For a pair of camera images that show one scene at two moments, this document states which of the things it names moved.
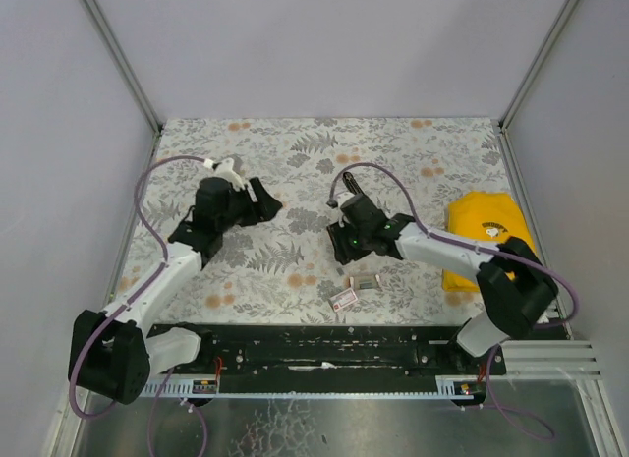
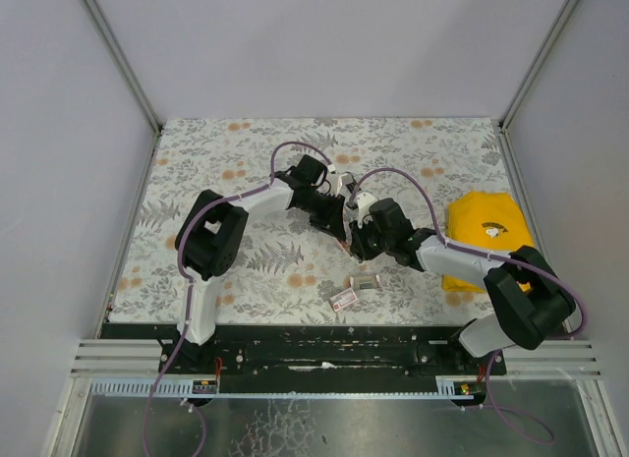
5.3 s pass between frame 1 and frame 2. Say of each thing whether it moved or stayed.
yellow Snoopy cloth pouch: stayed
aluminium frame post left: stayed
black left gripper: moved
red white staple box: stayed
